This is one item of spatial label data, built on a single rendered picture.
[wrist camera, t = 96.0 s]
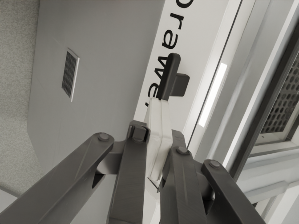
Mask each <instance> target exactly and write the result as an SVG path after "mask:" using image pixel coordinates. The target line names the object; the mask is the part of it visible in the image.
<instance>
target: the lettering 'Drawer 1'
mask: <svg viewBox="0 0 299 224"><path fill-rule="evenodd" d="M192 3H193V0H190V2H188V3H186V4H183V3H181V2H180V1H179V0H176V4H177V5H178V6H179V7H181V8H187V7H189V6H190V5H191V4H192ZM170 16H171V17H174V18H177V19H178V20H179V22H180V24H179V28H178V29H180V30H181V27H182V21H181V20H183V19H184V17H183V16H180V15H177V14H174V13H171V14H170ZM168 33H169V34H170V41H169V44H167V43H166V35H167V34H168ZM172 37H173V33H172V31H171V30H167V31H166V32H165V34H164V38H163V40H164V42H163V43H162V46H164V47H166V48H168V49H173V48H174V47H175V45H176V43H177V40H178V35H177V34H176V37H175V42H174V44H173V45H172V46H171V41H172ZM161 60H167V57H162V56H159V57H158V61H159V62H160V64H161V65H162V66H163V67H165V64H164V63H163V62H162V61H161ZM163 70H164V69H160V68H155V70H154V72H155V73H156V74H157V76H158V77H159V78H160V79H161V77H162V76H161V75H160V74H159V72H158V71H160V72H163ZM153 86H155V90H154V95H153V97H155V94H156V91H157V89H158V87H159V85H158V84H156V83H153V84H151V86H150V88H149V91H148V97H150V91H151V88H152V87H153ZM145 105H146V106H147V107H148V105H149V104H148V103H147V102H146V103H145Z"/></svg>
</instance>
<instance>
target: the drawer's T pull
mask: <svg viewBox="0 0 299 224"><path fill-rule="evenodd" d="M180 61H181V57H180V55H179V54H177V53H170V54H169V55H168V57H167V60H166V64H165V67H164V70H163V74H162V77H161V81H160V84H159V87H158V91H157V94H156V98H158V100H161V99H162V100H166V101H168V99H169V97H170V96H180V97H183V96H184V95H185V92H186V88H187V85H188V83H189V80H190V77H189V76H188V75H186V74H183V73H177V71H178V67H179V65H180Z"/></svg>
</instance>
